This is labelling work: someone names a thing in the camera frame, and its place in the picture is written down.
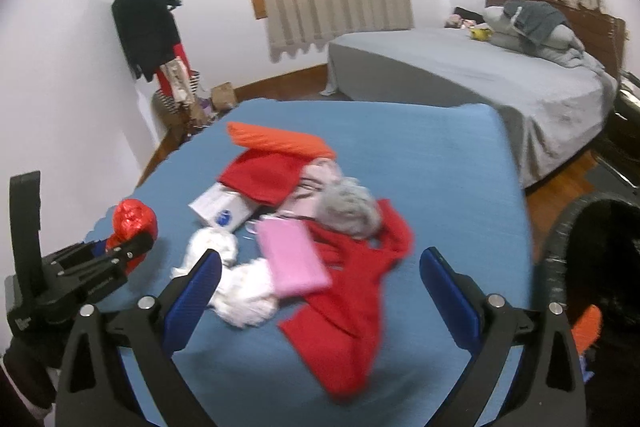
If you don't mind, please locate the black coat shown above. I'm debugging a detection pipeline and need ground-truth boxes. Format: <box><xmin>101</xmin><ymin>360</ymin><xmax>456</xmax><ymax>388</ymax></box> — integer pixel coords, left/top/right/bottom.
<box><xmin>111</xmin><ymin>0</ymin><xmax>187</xmax><ymax>82</ymax></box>

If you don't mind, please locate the large red cloth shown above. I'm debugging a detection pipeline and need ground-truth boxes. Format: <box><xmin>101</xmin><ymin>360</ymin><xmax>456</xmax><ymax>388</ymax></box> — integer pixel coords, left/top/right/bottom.
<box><xmin>278</xmin><ymin>198</ymin><xmax>416</xmax><ymax>400</ymax></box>

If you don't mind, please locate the pink plush toy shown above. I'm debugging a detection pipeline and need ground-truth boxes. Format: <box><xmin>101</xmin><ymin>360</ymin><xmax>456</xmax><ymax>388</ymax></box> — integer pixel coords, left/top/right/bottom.
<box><xmin>446</xmin><ymin>14</ymin><xmax>481</xmax><ymax>30</ymax></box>

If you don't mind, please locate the blue tablecloth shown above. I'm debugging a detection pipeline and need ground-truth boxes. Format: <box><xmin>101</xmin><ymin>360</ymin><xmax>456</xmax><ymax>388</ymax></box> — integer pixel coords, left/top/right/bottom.
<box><xmin>85</xmin><ymin>99</ymin><xmax>536</xmax><ymax>427</ymax></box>

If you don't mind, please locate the black trash bin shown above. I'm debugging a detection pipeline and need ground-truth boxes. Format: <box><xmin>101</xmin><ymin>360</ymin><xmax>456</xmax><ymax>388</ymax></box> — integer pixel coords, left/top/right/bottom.
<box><xmin>542</xmin><ymin>192</ymin><xmax>640</xmax><ymax>343</ymax></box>

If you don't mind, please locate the orange foam piece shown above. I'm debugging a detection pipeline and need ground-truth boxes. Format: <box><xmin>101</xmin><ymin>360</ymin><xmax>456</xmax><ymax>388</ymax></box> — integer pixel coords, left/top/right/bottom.
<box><xmin>570</xmin><ymin>304</ymin><xmax>603</xmax><ymax>360</ymax></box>

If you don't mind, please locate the beige cloth bag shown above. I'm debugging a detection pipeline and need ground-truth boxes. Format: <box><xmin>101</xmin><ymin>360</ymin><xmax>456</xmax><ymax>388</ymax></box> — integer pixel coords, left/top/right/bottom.
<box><xmin>162</xmin><ymin>57</ymin><xmax>198</xmax><ymax>105</ymax></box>

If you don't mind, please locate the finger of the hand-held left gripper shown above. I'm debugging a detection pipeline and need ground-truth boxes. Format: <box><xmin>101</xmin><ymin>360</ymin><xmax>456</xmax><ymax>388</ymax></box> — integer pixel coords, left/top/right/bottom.
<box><xmin>45</xmin><ymin>239</ymin><xmax>113</xmax><ymax>267</ymax></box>
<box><xmin>102</xmin><ymin>233</ymin><xmax>155</xmax><ymax>274</ymax></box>

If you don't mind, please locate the small red cloth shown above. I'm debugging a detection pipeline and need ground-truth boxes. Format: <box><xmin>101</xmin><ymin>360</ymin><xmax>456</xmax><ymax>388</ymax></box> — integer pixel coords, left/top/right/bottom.
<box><xmin>217</xmin><ymin>149</ymin><xmax>313</xmax><ymax>206</ymax></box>

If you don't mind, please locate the light grey pillow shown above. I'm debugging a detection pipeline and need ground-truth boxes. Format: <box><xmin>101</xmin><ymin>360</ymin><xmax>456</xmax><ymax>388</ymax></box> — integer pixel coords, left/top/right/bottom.
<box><xmin>482</xmin><ymin>4</ymin><xmax>586</xmax><ymax>55</ymax></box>

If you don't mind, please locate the red bag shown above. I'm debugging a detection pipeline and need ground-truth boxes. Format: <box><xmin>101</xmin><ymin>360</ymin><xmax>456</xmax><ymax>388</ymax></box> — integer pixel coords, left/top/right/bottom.
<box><xmin>155</xmin><ymin>42</ymin><xmax>193</xmax><ymax>105</ymax></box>

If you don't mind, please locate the grey crumpled cloth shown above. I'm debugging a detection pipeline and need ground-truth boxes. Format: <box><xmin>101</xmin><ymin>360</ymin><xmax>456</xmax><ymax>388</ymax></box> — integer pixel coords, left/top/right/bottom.
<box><xmin>319</xmin><ymin>177</ymin><xmax>383</xmax><ymax>240</ymax></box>

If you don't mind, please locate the black white striped bag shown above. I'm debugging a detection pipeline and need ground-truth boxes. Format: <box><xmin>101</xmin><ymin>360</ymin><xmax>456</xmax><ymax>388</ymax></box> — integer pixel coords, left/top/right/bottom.
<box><xmin>152</xmin><ymin>72</ymin><xmax>202</xmax><ymax>114</ymax></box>

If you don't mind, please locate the dark grey clothing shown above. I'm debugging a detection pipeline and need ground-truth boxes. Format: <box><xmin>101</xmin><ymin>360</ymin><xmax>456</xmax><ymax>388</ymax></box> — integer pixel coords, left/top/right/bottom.
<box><xmin>502</xmin><ymin>0</ymin><xmax>571</xmax><ymax>48</ymax></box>

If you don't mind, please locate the white blue printed box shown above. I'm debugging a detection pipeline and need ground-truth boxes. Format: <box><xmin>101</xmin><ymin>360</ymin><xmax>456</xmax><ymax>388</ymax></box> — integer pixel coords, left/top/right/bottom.
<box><xmin>188</xmin><ymin>184</ymin><xmax>258</xmax><ymax>230</ymax></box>

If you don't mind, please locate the grey crumpled blanket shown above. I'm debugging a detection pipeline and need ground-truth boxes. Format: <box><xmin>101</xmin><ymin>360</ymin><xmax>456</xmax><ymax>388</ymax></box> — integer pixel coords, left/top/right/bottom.
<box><xmin>540</xmin><ymin>39</ymin><xmax>607</xmax><ymax>70</ymax></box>

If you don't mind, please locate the brown paper bag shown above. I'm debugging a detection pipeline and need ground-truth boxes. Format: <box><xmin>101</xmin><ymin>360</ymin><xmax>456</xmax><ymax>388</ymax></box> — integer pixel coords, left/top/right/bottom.
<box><xmin>210</xmin><ymin>82</ymin><xmax>237</xmax><ymax>112</ymax></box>

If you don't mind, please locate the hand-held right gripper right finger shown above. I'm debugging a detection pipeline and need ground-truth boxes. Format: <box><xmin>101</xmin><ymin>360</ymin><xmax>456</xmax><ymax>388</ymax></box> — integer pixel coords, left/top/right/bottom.
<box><xmin>419</xmin><ymin>247</ymin><xmax>587</xmax><ymax>427</ymax></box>

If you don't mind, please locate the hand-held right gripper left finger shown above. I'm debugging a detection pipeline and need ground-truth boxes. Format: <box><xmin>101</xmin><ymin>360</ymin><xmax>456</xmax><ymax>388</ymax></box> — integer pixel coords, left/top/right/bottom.
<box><xmin>54</xmin><ymin>248</ymin><xmax>223</xmax><ymax>427</ymax></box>

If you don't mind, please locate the red foil wrapper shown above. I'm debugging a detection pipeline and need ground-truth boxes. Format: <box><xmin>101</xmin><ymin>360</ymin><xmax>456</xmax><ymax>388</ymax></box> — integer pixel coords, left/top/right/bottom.
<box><xmin>106</xmin><ymin>199</ymin><xmax>159</xmax><ymax>272</ymax></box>

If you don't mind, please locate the orange foam net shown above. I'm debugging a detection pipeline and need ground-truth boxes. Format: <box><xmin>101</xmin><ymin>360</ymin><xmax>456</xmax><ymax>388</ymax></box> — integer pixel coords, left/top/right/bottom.
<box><xmin>227</xmin><ymin>122</ymin><xmax>336</xmax><ymax>158</ymax></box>

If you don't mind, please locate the pink packet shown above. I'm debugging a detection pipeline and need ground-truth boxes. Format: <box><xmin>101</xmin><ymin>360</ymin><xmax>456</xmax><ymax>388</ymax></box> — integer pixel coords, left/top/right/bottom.
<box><xmin>256</xmin><ymin>214</ymin><xmax>332</xmax><ymax>298</ymax></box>

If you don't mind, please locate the white fluffy cloth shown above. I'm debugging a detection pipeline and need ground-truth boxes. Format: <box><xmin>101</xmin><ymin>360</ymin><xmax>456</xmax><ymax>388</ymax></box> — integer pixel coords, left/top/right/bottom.
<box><xmin>171</xmin><ymin>227</ymin><xmax>281</xmax><ymax>329</ymax></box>

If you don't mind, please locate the grey bed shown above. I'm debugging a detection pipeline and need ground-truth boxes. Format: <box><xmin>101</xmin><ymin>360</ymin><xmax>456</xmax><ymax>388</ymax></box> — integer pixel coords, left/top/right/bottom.
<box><xmin>320</xmin><ymin>27</ymin><xmax>621</xmax><ymax>190</ymax></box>

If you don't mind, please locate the black metal chair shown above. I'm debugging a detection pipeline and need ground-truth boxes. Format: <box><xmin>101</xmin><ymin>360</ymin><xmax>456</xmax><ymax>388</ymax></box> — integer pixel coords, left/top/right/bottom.
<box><xmin>592</xmin><ymin>72</ymin><xmax>640</xmax><ymax>188</ymax></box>

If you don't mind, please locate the brown wooden headboard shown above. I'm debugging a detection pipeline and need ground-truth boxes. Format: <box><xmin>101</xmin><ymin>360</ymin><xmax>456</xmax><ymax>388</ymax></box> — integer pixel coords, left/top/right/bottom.
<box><xmin>485</xmin><ymin>0</ymin><xmax>628</xmax><ymax>72</ymax></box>

